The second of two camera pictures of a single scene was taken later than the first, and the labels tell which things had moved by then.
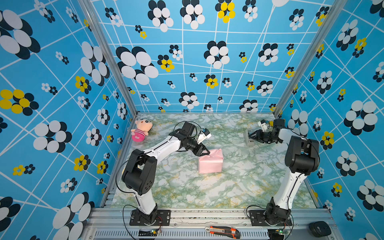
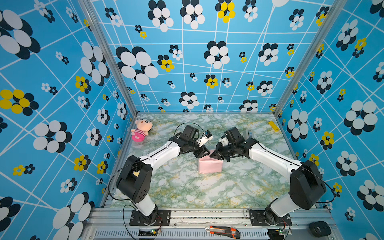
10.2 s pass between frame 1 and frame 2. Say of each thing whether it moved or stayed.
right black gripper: moved
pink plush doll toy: stayed
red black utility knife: stayed
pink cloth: stayed
